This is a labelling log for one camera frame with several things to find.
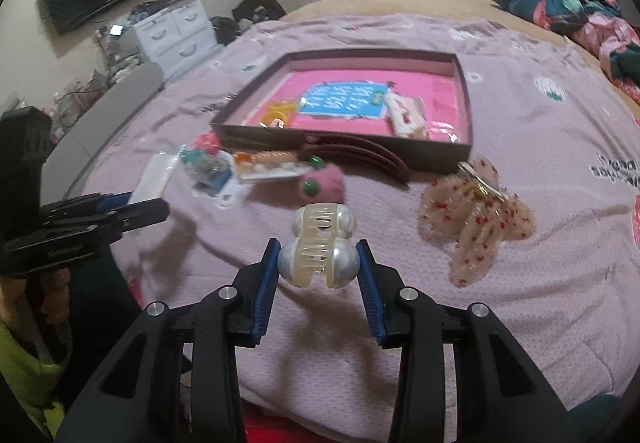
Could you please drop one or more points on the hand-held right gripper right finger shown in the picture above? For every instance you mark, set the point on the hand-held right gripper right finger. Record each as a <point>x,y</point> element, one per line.
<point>372,293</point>

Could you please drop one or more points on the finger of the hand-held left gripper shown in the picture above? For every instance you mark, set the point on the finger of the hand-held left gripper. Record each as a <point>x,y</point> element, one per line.
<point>140,215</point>
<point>112,201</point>

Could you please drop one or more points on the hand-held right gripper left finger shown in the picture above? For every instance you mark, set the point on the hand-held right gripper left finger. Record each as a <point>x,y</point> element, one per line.
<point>265,293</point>

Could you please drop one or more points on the white plastic packet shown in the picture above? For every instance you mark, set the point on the white plastic packet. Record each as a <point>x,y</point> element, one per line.
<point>152,180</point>

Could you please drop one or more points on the pearl hair claw clip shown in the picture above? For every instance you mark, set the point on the pearl hair claw clip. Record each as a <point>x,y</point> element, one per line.
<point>345,223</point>

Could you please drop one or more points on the translucent red-dotted bow hair clip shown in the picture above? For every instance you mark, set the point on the translucent red-dotted bow hair clip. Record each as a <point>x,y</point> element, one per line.
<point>475,223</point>

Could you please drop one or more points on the dark red banana hair clip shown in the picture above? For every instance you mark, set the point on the dark red banana hair clip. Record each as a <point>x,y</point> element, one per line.
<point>370,155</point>

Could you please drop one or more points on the shallow cardboard box pink lining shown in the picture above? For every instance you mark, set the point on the shallow cardboard box pink lining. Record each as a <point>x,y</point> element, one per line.
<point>340,88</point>

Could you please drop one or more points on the person's left hand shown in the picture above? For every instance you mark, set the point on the person's left hand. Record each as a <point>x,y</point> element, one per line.
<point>50,295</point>

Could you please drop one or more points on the blue card accessory packet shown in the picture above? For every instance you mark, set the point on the blue card accessory packet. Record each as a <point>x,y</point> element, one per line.
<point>207,173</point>

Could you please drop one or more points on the pile of desk clutter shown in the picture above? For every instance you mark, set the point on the pile of desk clutter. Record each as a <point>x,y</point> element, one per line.
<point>80,88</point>

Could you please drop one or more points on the grey padded footboard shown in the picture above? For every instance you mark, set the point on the grey padded footboard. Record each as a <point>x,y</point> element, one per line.
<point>110,108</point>

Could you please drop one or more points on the red hair accessory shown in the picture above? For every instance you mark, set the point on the red hair accessory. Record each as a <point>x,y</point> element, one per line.
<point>207,143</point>

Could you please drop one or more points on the pink strawberry hair ball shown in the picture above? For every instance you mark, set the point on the pink strawberry hair ball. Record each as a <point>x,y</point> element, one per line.
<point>327,183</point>

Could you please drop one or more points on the red cloth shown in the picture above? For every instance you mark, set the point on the red cloth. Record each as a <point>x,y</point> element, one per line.
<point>320,428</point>

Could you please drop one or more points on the yellow hair clip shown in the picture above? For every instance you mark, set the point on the yellow hair clip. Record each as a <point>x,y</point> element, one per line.
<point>277,113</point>

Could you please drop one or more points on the white drawer cabinet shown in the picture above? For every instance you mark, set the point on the white drawer cabinet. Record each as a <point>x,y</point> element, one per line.
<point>175,33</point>

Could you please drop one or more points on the green garment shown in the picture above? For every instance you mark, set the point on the green garment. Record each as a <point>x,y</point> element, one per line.
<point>25,373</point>

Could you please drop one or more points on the blue printed card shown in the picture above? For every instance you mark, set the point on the blue printed card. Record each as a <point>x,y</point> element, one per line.
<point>345,100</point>

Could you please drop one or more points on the dark bag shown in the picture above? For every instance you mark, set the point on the dark bag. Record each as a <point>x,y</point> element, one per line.
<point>225,30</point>

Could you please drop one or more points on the black bag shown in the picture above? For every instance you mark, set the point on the black bag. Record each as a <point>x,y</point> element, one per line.
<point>257,8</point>

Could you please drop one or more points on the beige bedsheet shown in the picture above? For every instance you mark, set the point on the beige bedsheet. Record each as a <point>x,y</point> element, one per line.
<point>400,5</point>

